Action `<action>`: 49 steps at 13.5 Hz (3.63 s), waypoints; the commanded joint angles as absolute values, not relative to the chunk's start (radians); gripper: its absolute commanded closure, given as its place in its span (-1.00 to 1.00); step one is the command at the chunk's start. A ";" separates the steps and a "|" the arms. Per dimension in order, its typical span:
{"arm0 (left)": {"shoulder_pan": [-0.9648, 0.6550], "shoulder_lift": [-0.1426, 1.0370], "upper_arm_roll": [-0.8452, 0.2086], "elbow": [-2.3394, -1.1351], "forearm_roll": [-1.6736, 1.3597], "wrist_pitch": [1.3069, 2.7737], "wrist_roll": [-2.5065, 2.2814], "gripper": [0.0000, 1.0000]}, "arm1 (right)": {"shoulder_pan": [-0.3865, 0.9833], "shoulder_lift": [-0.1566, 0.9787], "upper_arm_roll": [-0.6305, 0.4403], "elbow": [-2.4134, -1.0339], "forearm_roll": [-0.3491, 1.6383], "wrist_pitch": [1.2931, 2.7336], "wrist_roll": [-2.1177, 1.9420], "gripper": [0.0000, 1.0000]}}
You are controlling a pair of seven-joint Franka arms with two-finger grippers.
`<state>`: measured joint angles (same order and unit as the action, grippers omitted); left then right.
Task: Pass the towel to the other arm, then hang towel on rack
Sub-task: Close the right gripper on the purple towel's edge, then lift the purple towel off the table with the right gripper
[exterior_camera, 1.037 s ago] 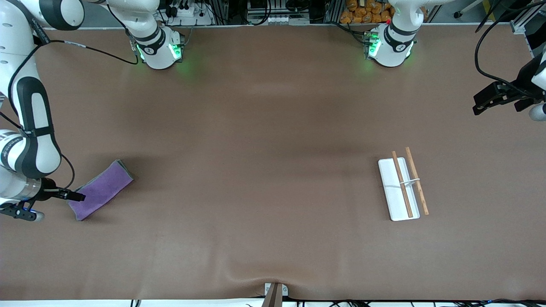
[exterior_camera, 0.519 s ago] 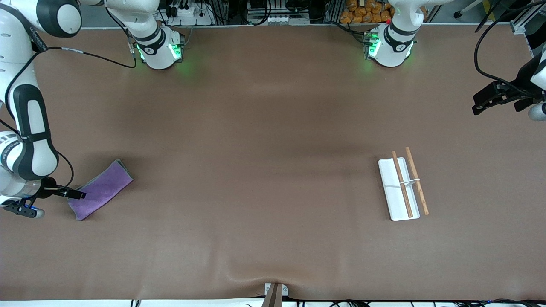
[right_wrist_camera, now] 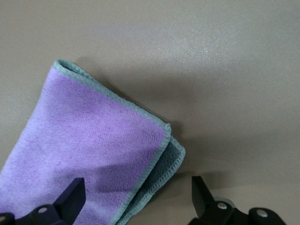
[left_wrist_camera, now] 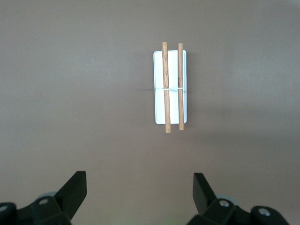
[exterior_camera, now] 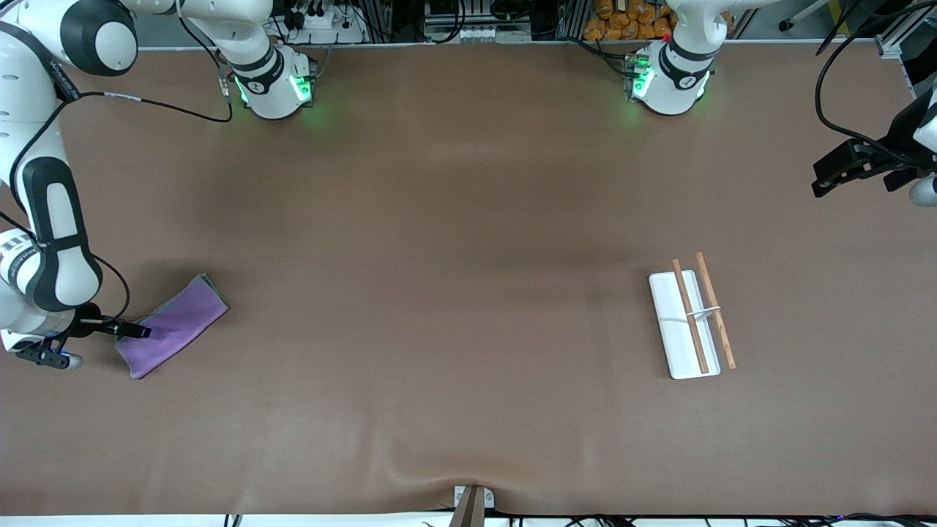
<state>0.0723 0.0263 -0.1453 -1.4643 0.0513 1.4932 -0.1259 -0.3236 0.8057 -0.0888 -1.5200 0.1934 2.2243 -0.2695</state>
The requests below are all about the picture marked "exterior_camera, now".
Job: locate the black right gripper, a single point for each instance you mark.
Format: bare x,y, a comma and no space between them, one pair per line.
86,327

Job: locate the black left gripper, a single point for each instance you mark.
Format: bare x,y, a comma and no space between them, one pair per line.
900,134

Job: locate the purple towel with grey edge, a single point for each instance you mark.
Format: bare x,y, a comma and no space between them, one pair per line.
183,318

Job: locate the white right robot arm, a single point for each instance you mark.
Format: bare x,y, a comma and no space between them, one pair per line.
15,95

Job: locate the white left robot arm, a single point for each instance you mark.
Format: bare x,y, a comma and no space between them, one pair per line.
670,91

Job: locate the wooden rack rod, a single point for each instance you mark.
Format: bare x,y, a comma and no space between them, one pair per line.
684,293
725,344

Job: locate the white rectangular rack base tray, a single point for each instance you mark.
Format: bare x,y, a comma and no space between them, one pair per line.
670,322

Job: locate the white stand leg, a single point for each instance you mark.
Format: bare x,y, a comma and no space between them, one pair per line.
805,13

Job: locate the pile of orange packets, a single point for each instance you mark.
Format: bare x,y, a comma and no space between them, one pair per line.
622,22

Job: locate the brown table cover mat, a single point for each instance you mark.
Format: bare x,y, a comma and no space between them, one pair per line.
439,293

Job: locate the white power strip with plugs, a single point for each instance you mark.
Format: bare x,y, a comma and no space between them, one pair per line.
322,22

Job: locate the white terminal strip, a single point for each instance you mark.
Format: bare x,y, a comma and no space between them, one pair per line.
476,34

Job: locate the aluminium frame profile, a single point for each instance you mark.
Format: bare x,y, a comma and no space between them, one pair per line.
897,45

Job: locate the metal clamp bracket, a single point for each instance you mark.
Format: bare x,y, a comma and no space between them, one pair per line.
459,498

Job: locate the brown camera post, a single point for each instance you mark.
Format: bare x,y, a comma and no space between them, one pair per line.
468,514

